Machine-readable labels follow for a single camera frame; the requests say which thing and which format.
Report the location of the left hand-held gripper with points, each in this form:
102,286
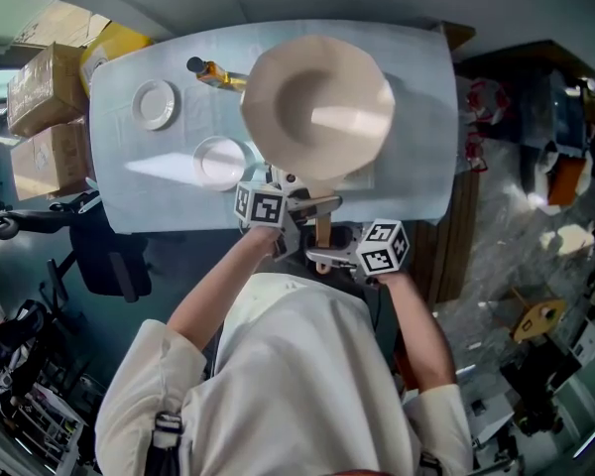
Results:
260,206

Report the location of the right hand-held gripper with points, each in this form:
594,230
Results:
383,248

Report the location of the person's right forearm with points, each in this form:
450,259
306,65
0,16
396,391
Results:
419,325

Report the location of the person's left forearm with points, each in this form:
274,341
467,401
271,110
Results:
218,290

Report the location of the white deep plate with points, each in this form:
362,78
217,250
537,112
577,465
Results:
220,164

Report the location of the wooden cabinet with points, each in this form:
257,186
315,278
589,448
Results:
446,261

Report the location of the light blue tablecloth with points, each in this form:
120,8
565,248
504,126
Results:
188,186

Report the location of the person's white shirt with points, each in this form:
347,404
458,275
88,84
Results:
287,390

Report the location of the amber glass bottle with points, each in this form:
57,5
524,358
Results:
215,75

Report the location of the white flat plate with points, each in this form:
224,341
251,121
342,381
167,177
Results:
154,104

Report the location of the black office chair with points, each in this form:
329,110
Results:
109,261

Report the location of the wooden stool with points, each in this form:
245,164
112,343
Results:
538,318

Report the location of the orange box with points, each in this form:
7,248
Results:
567,181

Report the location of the yellow bag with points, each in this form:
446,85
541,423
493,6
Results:
111,42

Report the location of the open cardboard box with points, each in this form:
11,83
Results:
54,23

